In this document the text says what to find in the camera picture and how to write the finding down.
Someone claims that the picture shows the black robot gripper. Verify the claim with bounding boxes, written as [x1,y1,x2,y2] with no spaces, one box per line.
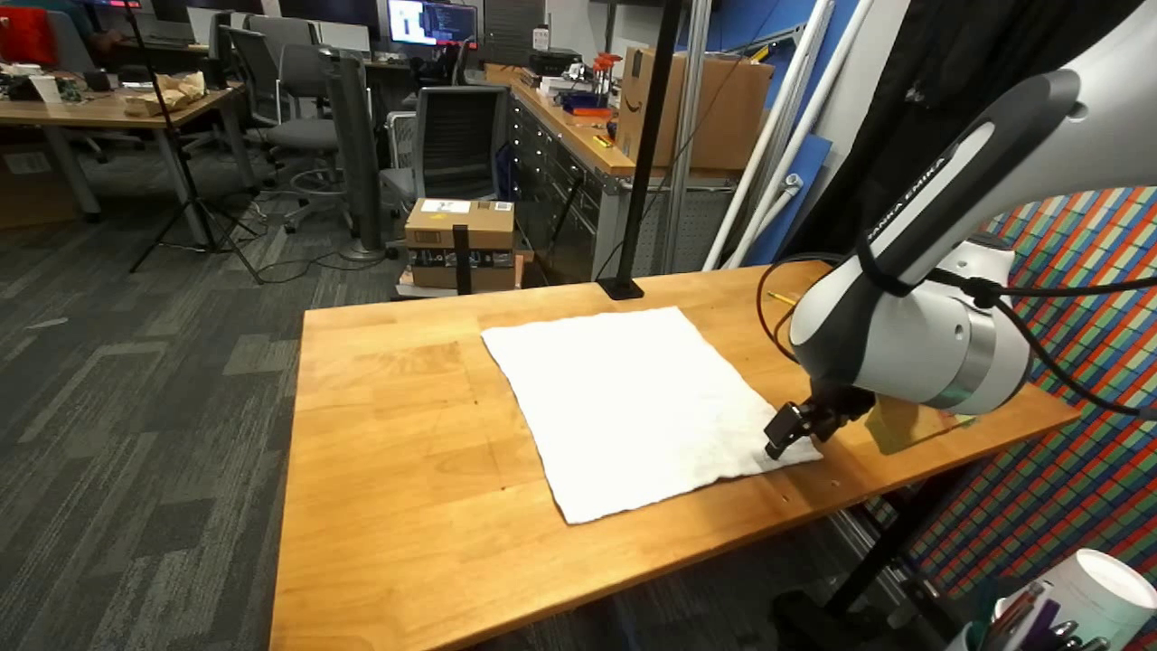
[765,389,877,460]

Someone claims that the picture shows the wooden office desk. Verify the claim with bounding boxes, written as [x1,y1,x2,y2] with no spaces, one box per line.
[0,84,244,217]

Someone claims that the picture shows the grey office chair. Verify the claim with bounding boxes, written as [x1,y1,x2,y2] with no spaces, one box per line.
[220,27,339,201]

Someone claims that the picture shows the large cardboard box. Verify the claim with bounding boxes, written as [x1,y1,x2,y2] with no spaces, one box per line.
[615,47,773,173]

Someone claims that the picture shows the black tripod stand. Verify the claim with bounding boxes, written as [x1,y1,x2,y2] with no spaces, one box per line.
[119,0,270,281]

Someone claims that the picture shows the grey drawer cabinet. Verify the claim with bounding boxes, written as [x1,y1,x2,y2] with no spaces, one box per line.
[484,66,633,281]

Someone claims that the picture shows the black vertical camera pole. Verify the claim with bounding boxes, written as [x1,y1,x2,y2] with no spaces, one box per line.
[596,0,687,301]

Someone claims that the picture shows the white cloth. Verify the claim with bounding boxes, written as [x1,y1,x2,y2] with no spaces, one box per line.
[480,307,822,526]

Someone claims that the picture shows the cardboard box on pallet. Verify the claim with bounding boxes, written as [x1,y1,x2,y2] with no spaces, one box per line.
[407,201,522,295]

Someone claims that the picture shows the computer monitor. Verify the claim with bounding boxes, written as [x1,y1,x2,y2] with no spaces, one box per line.
[386,0,479,47]

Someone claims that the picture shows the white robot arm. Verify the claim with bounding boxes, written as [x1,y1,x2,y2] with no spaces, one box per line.
[767,0,1157,460]

